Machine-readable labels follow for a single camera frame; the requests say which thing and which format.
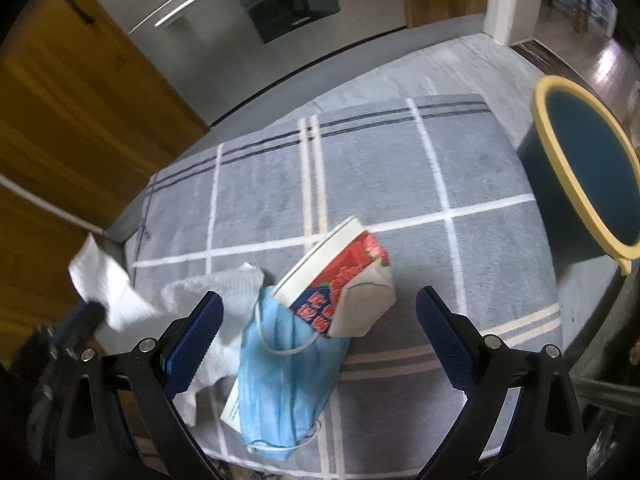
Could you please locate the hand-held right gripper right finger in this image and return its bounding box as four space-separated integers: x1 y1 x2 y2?
415 285 588 480

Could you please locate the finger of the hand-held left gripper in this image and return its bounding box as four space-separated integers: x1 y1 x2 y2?
55 300 108 352

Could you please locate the white paper towel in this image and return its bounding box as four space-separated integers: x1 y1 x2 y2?
160 262 266 428
68 234 162 333

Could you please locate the white paper card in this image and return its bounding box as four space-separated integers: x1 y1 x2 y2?
220 382 244 431

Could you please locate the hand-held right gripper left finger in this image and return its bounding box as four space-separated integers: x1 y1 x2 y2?
55 290 224 480

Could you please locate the red printed carton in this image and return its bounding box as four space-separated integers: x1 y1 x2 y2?
273 216 397 341

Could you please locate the large wooden cabinet door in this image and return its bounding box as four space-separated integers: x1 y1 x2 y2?
0 0 211 361

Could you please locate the blue face mask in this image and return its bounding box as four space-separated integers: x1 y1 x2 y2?
236 285 351 463

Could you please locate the teal bin with yellow rim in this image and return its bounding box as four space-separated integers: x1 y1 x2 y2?
515 75 640 276

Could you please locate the grey plaid mat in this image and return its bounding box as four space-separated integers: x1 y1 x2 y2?
125 95 566 477

